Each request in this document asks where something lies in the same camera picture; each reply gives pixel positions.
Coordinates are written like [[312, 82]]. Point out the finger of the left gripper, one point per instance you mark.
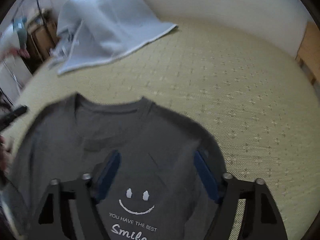
[[7, 119]]

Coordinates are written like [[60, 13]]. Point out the white teal plush pillow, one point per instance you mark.
[[15, 36]]

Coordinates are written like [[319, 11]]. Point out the wooden headboard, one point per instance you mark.
[[308, 52]]

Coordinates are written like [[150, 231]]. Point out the dark grey smile sweatshirt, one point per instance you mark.
[[157, 192]]

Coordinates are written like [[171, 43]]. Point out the black clothes rack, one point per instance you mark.
[[44, 22]]

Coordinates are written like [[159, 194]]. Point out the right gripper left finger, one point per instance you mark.
[[71, 205]]

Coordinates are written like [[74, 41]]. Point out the light blue blanket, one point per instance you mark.
[[96, 32]]

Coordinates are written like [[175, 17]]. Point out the cardboard box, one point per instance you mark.
[[44, 38]]

